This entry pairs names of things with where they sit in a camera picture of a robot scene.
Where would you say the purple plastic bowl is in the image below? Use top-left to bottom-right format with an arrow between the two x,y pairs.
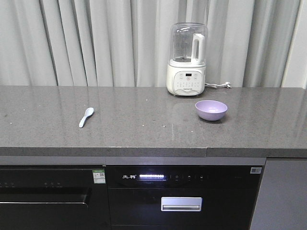
195,100 -> 228,121

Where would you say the light blue plastic spoon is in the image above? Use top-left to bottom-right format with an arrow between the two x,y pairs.
79,107 -> 94,128

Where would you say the white blender with clear jar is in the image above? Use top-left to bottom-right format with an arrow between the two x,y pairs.
166,23 -> 208,96

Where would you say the grey pleated curtain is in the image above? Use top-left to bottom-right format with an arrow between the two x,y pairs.
0,0 -> 307,88

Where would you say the black built-in dishwasher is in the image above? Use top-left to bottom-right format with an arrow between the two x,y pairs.
0,165 -> 111,230

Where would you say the white blender power cable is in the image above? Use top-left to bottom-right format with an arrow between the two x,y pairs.
204,81 -> 232,89

